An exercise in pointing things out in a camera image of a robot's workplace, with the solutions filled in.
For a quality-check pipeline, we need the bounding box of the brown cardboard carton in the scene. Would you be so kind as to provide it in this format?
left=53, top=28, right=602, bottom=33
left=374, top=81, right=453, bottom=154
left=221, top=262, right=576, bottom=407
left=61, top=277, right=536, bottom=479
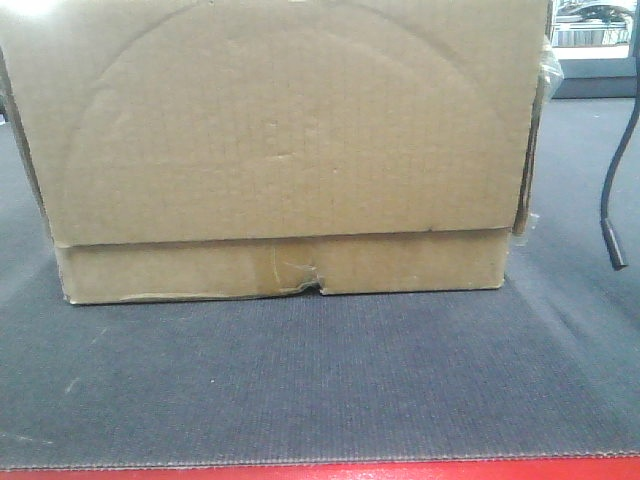
left=1, top=1, right=548, bottom=304

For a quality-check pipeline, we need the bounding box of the dark grey conveyor belt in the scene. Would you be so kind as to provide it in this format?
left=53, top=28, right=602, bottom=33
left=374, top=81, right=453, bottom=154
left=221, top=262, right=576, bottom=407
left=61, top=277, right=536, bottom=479
left=1, top=99, right=639, bottom=469

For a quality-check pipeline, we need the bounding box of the red conveyor edge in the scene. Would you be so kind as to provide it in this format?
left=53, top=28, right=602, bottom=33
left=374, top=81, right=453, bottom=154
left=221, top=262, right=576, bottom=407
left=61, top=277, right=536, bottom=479
left=1, top=456, right=639, bottom=479

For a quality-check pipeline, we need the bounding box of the black cable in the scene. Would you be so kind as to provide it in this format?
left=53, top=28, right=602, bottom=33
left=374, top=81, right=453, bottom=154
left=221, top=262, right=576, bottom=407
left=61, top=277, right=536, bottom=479
left=599, top=0, right=640, bottom=272

